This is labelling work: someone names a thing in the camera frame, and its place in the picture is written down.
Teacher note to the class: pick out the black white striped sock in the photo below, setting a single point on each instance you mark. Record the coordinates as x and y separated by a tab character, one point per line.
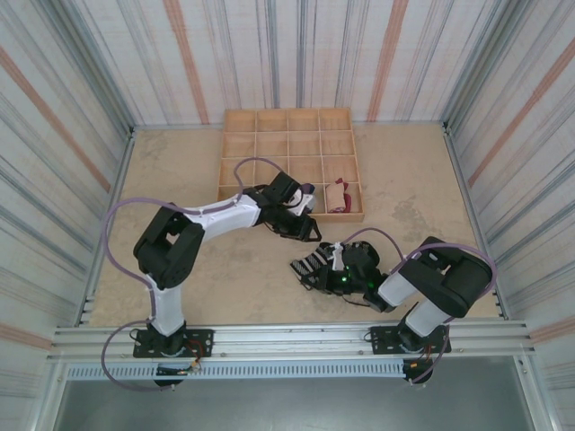
307	265

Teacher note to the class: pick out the beige purple-striped sock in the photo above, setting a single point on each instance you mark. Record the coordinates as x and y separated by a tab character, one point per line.
333	197

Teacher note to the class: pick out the purple sock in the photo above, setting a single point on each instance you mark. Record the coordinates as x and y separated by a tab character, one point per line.
307	187

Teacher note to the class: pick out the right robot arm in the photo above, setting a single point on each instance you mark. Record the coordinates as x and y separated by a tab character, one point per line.
397	287

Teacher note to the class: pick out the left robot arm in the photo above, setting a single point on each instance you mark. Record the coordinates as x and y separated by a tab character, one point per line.
224	217

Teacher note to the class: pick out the wooden compartment tray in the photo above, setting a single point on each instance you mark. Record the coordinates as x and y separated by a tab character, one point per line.
269	143

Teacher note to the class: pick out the aluminium side profile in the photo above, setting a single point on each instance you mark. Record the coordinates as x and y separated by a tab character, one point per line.
462	179
120	179

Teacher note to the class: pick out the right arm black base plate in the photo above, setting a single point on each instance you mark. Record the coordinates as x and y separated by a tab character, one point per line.
379	334

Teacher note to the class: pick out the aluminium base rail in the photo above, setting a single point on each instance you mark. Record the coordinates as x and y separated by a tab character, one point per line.
292	336

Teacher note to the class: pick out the black round mount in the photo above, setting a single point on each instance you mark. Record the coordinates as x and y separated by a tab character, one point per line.
415	375
168	383

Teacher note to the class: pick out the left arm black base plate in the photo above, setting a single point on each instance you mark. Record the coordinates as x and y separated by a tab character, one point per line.
202	336

